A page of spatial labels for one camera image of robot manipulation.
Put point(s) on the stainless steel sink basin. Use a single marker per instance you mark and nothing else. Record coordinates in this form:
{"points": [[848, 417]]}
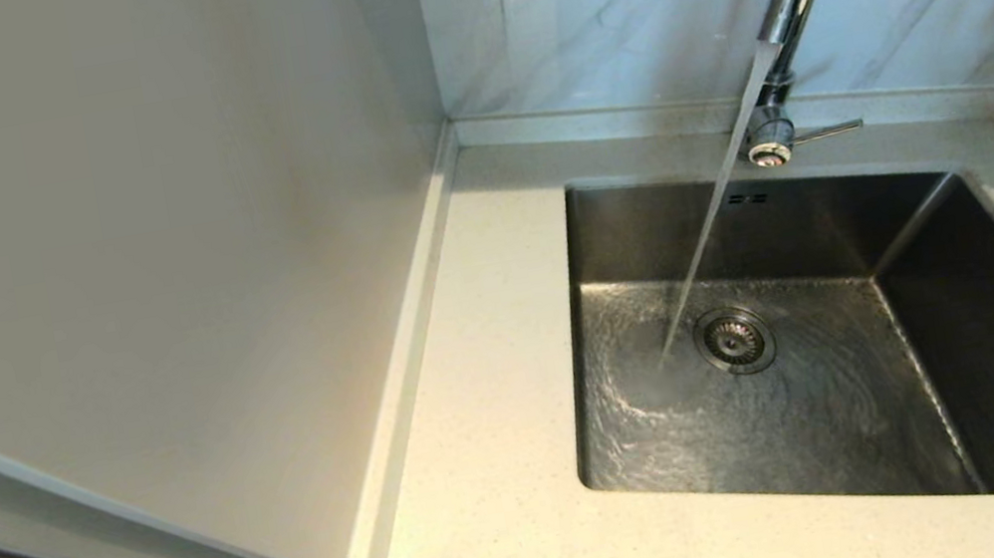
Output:
{"points": [[815, 428]]}

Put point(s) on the round metal drain strainer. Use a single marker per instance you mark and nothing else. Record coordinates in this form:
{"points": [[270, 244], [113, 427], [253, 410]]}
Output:
{"points": [[734, 341]]}

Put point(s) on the beige tall cabinet panel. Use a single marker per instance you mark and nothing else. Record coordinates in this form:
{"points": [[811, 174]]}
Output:
{"points": [[153, 276]]}

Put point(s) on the running water stream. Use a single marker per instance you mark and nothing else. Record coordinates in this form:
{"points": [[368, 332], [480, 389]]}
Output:
{"points": [[708, 213]]}

